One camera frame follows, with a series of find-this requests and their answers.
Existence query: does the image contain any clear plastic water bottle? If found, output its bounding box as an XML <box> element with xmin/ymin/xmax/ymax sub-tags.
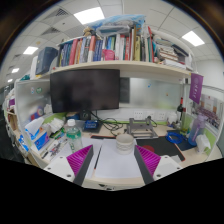
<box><xmin>66</xmin><ymin>119</ymin><xmax>82</xmax><ymax>152</ymax></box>

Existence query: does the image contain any dark blue box on shelf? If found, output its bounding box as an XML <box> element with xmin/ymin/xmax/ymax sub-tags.
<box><xmin>36</xmin><ymin>47</ymin><xmax>58</xmax><ymax>75</ymax></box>

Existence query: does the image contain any blue small device box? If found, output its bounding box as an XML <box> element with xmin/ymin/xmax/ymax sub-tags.
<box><xmin>84</xmin><ymin>120</ymin><xmax>99</xmax><ymax>131</ymax></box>

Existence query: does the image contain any white ribbed cup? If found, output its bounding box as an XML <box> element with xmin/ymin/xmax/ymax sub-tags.
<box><xmin>116</xmin><ymin>134</ymin><xmax>134</xmax><ymax>155</ymax></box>

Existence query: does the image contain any stack of books right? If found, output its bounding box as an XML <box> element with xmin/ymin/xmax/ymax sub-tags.
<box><xmin>153</xmin><ymin>35</ymin><xmax>193</xmax><ymax>71</ymax></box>

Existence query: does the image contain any black computer monitor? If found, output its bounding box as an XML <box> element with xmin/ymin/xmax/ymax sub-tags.
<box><xmin>50</xmin><ymin>69</ymin><xmax>120</xmax><ymax>113</ymax></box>

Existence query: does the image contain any white crumpled tissue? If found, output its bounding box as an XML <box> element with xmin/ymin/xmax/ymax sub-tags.
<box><xmin>196</xmin><ymin>134</ymin><xmax>211</xmax><ymax>154</ymax></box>

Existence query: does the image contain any blue tissue box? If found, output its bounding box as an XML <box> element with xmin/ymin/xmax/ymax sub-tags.
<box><xmin>25</xmin><ymin>117</ymin><xmax>49</xmax><ymax>151</ymax></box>

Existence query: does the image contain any purple translucent water bottle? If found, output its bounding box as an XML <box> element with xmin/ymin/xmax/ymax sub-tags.
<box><xmin>188</xmin><ymin>114</ymin><xmax>206</xmax><ymax>146</ymax></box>

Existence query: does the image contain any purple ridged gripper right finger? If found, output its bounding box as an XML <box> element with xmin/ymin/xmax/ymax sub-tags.
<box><xmin>134</xmin><ymin>145</ymin><xmax>161</xmax><ymax>184</ymax></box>

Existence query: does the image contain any dark bottle with red cap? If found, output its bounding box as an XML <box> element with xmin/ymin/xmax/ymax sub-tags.
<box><xmin>176</xmin><ymin>97</ymin><xmax>184</xmax><ymax>127</ymax></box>

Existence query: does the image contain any black mouse pad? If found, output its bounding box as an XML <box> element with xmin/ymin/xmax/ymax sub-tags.
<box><xmin>137</xmin><ymin>136</ymin><xmax>185</xmax><ymax>161</ymax></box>

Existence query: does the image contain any grey metal laptop stand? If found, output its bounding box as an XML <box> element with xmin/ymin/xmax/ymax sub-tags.
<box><xmin>127</xmin><ymin>116</ymin><xmax>158</xmax><ymax>139</ymax></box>

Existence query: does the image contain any row of colourful books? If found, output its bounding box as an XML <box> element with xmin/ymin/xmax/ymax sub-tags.
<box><xmin>57</xmin><ymin>25</ymin><xmax>155</xmax><ymax>67</ymax></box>

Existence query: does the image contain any white paper sheet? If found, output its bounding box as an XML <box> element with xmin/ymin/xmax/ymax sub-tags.
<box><xmin>95</xmin><ymin>139</ymin><xmax>141</xmax><ymax>179</ymax></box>

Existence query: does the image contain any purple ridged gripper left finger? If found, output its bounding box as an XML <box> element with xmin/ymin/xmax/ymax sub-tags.
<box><xmin>67</xmin><ymin>145</ymin><xmax>93</xmax><ymax>186</ymax></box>

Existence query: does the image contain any purple hanging banner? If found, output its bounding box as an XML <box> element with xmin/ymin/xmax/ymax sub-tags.
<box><xmin>189</xmin><ymin>73</ymin><xmax>203</xmax><ymax>103</ymax></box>

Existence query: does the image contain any white wooden shelf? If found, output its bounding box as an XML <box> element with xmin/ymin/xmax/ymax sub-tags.
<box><xmin>41</xmin><ymin>60</ymin><xmax>190</xmax><ymax>79</ymax></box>

